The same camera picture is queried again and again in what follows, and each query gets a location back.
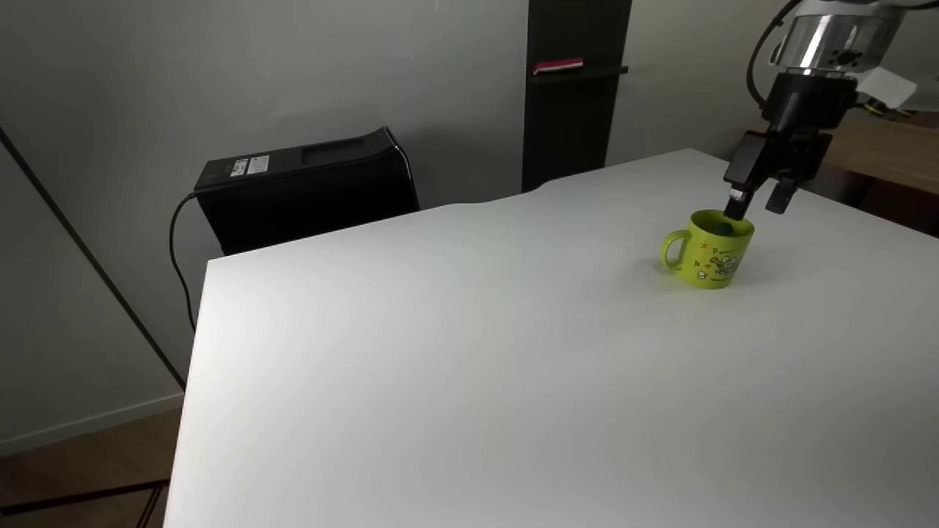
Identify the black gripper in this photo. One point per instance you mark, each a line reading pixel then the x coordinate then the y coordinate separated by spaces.
pixel 801 119

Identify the dark green marker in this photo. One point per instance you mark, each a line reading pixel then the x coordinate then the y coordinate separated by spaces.
pixel 736 210

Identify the green ceramic mug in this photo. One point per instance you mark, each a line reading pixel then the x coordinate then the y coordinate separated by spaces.
pixel 708 251

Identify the wooden side desk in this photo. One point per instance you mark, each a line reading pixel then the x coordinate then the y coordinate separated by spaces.
pixel 902 150

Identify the pink red book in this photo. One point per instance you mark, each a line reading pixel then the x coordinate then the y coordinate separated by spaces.
pixel 558 64

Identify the black computer tower case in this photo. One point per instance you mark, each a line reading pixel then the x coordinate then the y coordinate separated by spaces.
pixel 299 191

